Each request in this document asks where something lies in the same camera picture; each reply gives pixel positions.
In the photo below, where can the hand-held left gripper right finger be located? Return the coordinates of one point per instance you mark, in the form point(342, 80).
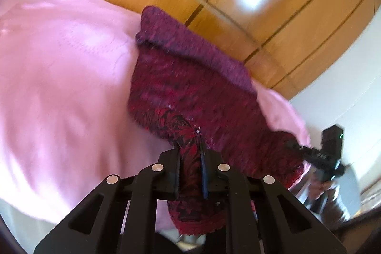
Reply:
point(204, 173)

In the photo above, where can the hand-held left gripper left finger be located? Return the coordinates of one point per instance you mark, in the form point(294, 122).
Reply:
point(178, 173)

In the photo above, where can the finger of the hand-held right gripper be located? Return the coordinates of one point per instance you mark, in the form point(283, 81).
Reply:
point(306, 154)

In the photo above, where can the red floral knit garment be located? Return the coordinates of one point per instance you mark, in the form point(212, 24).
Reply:
point(190, 87)

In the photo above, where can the person's right forearm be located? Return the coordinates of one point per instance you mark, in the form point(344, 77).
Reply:
point(337, 209)

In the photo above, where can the person's right hand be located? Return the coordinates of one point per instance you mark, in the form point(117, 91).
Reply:
point(323, 190)

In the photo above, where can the pink bed sheet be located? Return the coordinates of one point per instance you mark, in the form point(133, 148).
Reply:
point(65, 78)

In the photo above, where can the white mattress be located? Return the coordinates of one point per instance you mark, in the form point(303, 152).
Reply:
point(26, 224)

